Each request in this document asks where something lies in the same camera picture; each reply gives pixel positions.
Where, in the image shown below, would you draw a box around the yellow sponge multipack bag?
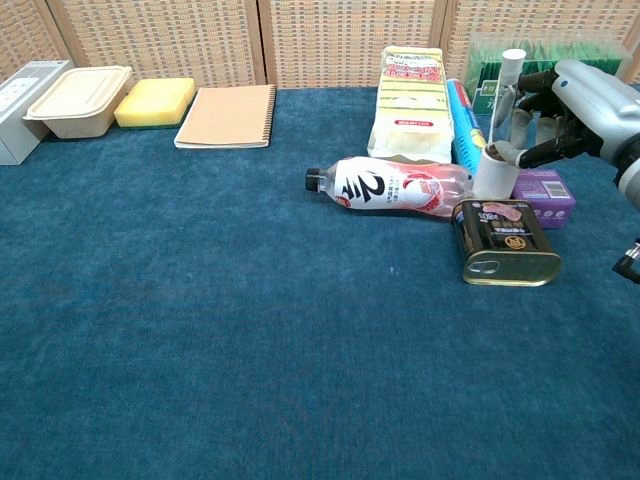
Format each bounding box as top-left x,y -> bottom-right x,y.
366,45 -> 455,165

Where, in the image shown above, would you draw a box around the clear test tube white cap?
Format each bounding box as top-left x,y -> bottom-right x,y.
489,48 -> 527,145

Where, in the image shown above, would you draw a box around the clear box green tea bags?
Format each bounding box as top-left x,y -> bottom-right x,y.
463,32 -> 632,116

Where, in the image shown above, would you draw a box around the blue table cloth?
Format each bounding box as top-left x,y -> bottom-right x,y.
0,84 -> 640,480

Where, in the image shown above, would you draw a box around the white power strip box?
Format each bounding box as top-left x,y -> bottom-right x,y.
0,59 -> 74,166

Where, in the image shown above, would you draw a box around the white lint roller refill roll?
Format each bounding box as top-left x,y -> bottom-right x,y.
471,142 -> 519,201

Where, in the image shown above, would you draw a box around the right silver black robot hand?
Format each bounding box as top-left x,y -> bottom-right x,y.
487,58 -> 640,170

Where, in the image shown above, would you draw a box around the blue cling film roll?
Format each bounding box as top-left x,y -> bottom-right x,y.
446,77 -> 487,176

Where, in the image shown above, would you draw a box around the beige lidded food container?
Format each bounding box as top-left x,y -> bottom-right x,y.
22,65 -> 134,140

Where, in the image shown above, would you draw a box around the plastic drink bottle pink label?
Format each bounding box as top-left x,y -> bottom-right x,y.
305,155 -> 475,221

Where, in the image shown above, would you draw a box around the woven bamboo folding screen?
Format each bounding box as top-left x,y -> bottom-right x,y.
0,0 -> 640,90

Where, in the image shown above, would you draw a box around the kraft spiral notebook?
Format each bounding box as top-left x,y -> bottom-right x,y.
173,83 -> 278,150

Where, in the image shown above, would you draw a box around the small purple cardboard box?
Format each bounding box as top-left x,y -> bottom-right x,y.
509,168 -> 577,230

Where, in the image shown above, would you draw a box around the black gold luncheon meat can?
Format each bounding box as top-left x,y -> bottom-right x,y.
451,198 -> 564,288

